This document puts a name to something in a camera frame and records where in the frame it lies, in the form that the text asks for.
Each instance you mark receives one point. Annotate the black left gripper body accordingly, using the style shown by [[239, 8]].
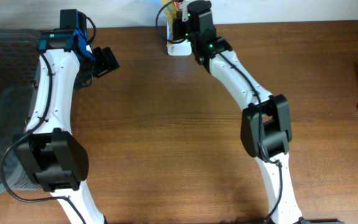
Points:
[[87, 71]]

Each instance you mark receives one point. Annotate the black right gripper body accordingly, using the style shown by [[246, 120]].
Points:
[[184, 31]]

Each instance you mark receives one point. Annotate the yellow snack bag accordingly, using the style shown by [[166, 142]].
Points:
[[171, 11]]

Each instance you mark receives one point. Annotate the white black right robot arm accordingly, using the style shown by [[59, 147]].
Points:
[[265, 126]]

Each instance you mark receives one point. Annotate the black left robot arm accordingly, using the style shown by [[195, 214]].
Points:
[[51, 157]]

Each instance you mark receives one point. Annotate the white barcode scanner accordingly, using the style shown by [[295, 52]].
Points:
[[181, 49]]

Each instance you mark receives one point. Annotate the grey plastic mesh basket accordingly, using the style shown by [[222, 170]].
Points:
[[19, 72]]

